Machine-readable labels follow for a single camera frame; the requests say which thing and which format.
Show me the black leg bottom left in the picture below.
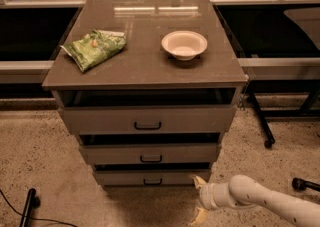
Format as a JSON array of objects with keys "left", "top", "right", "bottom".
[{"left": 19, "top": 188, "right": 41, "bottom": 227}]

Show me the black floor cable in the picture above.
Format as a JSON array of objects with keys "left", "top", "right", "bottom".
[{"left": 0, "top": 189, "right": 78, "bottom": 227}]

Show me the black caster leg right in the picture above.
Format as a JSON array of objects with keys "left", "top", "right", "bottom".
[{"left": 292, "top": 178, "right": 320, "bottom": 192}]

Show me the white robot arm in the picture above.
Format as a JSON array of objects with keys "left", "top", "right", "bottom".
[{"left": 191, "top": 175, "right": 320, "bottom": 227}]

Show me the grey drawer cabinet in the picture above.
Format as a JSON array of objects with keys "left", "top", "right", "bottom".
[{"left": 43, "top": 0, "right": 247, "bottom": 172}]

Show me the grey top drawer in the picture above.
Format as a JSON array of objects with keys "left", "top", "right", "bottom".
[{"left": 59, "top": 106, "right": 236, "bottom": 135}]

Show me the grey bottom drawer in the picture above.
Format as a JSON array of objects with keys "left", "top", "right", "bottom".
[{"left": 93, "top": 169, "right": 211, "bottom": 186}]

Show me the green chip bag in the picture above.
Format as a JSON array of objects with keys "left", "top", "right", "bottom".
[{"left": 61, "top": 30, "right": 126, "bottom": 73}]

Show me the grey middle drawer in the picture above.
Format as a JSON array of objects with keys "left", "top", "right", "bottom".
[{"left": 79, "top": 143, "right": 221, "bottom": 165}]

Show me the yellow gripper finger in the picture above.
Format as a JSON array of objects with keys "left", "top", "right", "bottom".
[
  {"left": 191, "top": 206, "right": 208, "bottom": 226},
  {"left": 190, "top": 174, "right": 206, "bottom": 190}
]

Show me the grey drawer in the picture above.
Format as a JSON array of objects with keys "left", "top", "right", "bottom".
[
  {"left": 79, "top": 143, "right": 221, "bottom": 165},
  {"left": 59, "top": 106, "right": 236, "bottom": 135},
  {"left": 93, "top": 169, "right": 211, "bottom": 186}
]

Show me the black stand leg with caster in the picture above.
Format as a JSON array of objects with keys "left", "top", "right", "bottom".
[{"left": 248, "top": 92, "right": 275, "bottom": 149}]

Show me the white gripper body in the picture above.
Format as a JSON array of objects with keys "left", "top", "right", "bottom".
[{"left": 199, "top": 183, "right": 230, "bottom": 210}]

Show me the white paper bowl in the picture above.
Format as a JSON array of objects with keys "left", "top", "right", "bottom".
[{"left": 161, "top": 31, "right": 208, "bottom": 61}]

